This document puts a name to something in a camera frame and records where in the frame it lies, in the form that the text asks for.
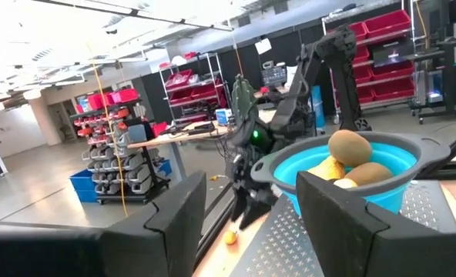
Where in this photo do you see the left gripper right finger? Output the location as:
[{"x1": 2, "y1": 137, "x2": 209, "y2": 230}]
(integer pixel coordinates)
[{"x1": 295, "y1": 171, "x2": 456, "y2": 277}]

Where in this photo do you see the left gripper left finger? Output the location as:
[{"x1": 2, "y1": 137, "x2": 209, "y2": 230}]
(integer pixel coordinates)
[{"x1": 0, "y1": 170, "x2": 208, "y2": 277}]

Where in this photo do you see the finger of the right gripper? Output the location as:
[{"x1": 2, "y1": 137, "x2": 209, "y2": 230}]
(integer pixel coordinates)
[
  {"x1": 238, "y1": 196, "x2": 271, "y2": 231},
  {"x1": 230, "y1": 186, "x2": 252, "y2": 223}
]

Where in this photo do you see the small orange fruit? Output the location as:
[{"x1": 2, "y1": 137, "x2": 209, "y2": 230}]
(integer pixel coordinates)
[{"x1": 223, "y1": 230, "x2": 239, "y2": 246}]

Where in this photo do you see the small yellow-orange fruit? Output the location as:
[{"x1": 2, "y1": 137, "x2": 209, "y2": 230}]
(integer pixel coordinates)
[{"x1": 332, "y1": 177, "x2": 359, "y2": 190}]

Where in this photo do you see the brown kiwi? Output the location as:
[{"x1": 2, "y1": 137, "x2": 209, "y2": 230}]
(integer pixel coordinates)
[
  {"x1": 327, "y1": 128, "x2": 374, "y2": 169},
  {"x1": 343, "y1": 161, "x2": 394, "y2": 188}
]

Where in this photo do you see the blue grey collapsible bowl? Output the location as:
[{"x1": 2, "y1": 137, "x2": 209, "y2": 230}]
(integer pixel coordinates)
[{"x1": 250, "y1": 130, "x2": 452, "y2": 216}]

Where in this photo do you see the grey perforated metal stand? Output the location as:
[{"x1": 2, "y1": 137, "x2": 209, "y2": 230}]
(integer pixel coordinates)
[{"x1": 227, "y1": 179, "x2": 456, "y2": 277}]

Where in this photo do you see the white and blue box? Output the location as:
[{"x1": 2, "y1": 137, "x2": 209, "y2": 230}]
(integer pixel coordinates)
[{"x1": 215, "y1": 108, "x2": 233, "y2": 126}]

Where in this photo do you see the green cactus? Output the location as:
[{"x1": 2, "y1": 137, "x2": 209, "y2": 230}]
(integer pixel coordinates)
[{"x1": 230, "y1": 74, "x2": 260, "y2": 130}]

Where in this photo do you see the grey keypad device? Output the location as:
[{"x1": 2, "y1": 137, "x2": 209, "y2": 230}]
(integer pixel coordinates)
[{"x1": 261, "y1": 64, "x2": 290, "y2": 88}]

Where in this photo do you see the blue plastic bin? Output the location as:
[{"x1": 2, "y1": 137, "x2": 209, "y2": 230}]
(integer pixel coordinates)
[{"x1": 69, "y1": 168, "x2": 99, "y2": 204}]

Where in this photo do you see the wooden work table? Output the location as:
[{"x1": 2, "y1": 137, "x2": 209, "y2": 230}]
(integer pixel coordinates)
[{"x1": 126, "y1": 121, "x2": 233, "y2": 182}]

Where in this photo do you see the parts rack with small bins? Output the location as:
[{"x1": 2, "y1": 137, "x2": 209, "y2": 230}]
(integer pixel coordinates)
[{"x1": 69, "y1": 87, "x2": 172, "y2": 205}]

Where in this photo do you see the white paper sign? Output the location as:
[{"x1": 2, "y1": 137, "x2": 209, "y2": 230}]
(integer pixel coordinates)
[{"x1": 253, "y1": 37, "x2": 273, "y2": 55}]

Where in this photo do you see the tall shelf with red bins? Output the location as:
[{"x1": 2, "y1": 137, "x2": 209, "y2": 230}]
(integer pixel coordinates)
[{"x1": 321, "y1": 8, "x2": 420, "y2": 116}]

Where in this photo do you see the black equipment rack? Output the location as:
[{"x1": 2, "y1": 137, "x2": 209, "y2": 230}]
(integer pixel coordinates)
[{"x1": 408, "y1": 0, "x2": 456, "y2": 125}]

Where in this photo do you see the black aluminium table frame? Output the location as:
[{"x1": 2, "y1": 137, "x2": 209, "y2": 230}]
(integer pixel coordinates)
[{"x1": 194, "y1": 125, "x2": 456, "y2": 270}]

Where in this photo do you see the wire shelf with red bins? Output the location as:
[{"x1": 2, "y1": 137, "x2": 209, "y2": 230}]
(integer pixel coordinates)
[{"x1": 157, "y1": 52, "x2": 231, "y2": 126}]

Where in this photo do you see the yellow hanging cable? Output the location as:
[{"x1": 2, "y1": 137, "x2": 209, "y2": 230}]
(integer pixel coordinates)
[{"x1": 91, "y1": 63, "x2": 129, "y2": 217}]

